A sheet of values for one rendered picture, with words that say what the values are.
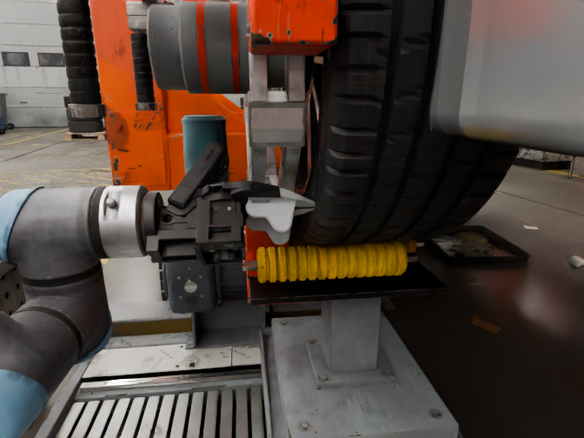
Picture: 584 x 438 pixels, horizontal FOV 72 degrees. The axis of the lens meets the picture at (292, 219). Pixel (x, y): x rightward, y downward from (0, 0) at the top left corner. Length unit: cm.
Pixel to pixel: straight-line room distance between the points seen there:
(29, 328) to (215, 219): 22
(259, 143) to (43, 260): 28
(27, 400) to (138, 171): 83
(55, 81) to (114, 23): 1297
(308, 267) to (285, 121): 27
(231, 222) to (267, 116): 13
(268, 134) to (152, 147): 75
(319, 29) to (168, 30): 35
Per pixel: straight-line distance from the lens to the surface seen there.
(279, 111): 46
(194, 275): 105
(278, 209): 51
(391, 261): 67
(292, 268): 64
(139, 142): 119
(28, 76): 1436
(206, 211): 49
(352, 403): 83
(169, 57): 68
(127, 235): 50
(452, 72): 34
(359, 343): 85
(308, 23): 38
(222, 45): 66
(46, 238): 53
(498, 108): 28
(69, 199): 53
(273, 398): 96
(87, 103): 57
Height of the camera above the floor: 77
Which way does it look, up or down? 16 degrees down
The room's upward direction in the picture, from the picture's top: straight up
